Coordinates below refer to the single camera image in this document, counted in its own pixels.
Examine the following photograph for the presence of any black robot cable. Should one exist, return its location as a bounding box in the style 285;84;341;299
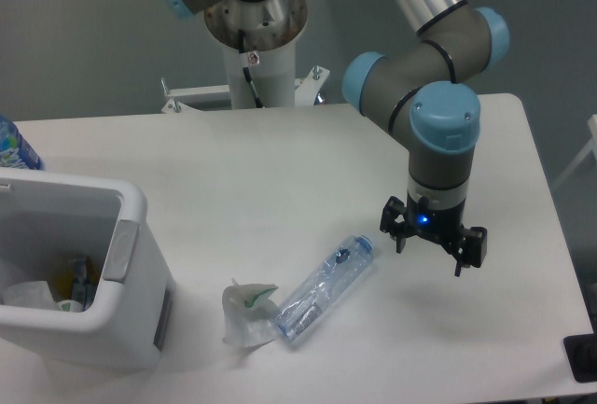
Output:
236;27;265;109

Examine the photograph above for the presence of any white trash can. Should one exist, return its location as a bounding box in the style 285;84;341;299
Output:
1;168;175;369

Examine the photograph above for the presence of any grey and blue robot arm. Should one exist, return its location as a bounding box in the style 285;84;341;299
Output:
166;0;509;269

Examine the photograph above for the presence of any white frame at right edge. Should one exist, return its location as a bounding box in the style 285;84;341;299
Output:
552;115;597;190

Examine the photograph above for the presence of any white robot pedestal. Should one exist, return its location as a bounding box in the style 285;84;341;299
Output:
160;0;332;114

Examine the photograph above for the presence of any clear plastic wrapper trash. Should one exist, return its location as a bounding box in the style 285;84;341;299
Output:
222;280;278;348

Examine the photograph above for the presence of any crushed clear plastic bottle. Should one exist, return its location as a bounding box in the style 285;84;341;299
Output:
271;235;373;344

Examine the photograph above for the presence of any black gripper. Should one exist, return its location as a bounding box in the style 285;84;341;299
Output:
380;193;488;277

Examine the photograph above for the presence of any yellow and blue trash in bin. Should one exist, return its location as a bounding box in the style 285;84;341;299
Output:
52;257;100;313

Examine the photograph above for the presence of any white crumpled paper in bin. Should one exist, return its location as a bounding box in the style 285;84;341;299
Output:
3;281;59;311

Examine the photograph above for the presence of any black device at table edge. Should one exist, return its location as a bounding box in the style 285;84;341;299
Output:
563;333;596;383

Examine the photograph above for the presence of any blue labelled bottle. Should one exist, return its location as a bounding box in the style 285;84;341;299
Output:
1;116;45;170

